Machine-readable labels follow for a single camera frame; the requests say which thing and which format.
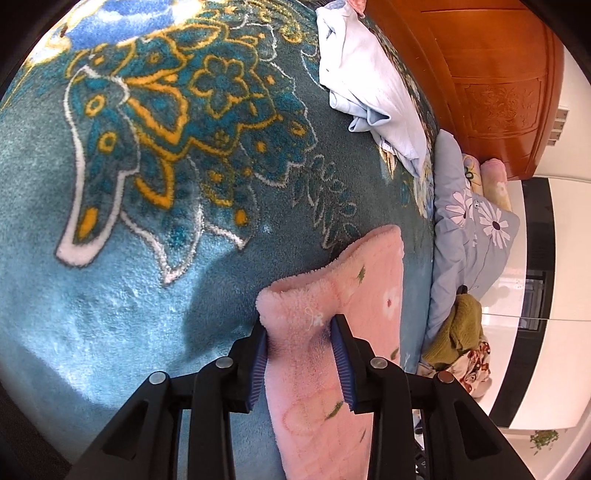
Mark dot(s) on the cream car print garment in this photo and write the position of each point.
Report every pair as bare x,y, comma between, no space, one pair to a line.
475,367

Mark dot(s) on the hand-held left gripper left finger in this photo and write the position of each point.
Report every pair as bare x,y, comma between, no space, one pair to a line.
256,369

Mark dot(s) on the folded light blue garment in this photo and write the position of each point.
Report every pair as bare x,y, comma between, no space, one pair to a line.
369,74

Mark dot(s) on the white wall vent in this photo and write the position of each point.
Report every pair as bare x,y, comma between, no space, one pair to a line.
558,127

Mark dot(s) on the pink floral rolled pillow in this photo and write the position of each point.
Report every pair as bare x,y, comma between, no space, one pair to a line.
497,182

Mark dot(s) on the carved wooden headboard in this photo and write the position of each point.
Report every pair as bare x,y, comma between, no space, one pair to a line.
485,74

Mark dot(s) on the yellow floral rolled pillow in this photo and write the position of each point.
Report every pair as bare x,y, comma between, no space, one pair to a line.
471,173

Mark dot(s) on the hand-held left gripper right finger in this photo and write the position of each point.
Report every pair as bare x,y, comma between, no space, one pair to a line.
345,364

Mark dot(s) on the green potted plant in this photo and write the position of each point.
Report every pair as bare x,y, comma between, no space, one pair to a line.
544,441

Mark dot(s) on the pink fleece floral pants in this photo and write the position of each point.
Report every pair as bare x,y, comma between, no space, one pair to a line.
364,286

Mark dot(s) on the olive green knit sweater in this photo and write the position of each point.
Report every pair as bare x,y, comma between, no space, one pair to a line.
455,332

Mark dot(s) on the white and black wardrobe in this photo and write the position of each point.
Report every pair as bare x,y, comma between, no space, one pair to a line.
545,300

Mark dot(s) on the teal floral plush blanket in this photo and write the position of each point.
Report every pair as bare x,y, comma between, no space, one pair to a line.
161,184

